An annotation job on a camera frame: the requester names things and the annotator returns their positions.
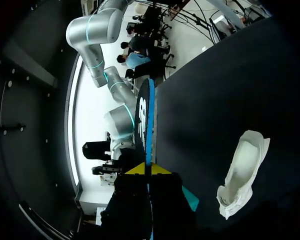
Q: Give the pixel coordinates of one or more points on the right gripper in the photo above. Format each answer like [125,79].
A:
[95,150]

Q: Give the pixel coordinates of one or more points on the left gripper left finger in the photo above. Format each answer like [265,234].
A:
[131,195]

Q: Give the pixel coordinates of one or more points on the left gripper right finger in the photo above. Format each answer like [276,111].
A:
[167,197]

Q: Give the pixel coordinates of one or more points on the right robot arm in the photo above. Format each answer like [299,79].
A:
[95,27]

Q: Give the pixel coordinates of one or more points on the white shoe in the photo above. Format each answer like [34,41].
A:
[245,175]

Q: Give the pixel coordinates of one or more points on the teal box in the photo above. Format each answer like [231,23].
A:
[191,198]

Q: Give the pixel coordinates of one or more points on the person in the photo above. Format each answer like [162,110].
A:
[137,61]
[137,43]

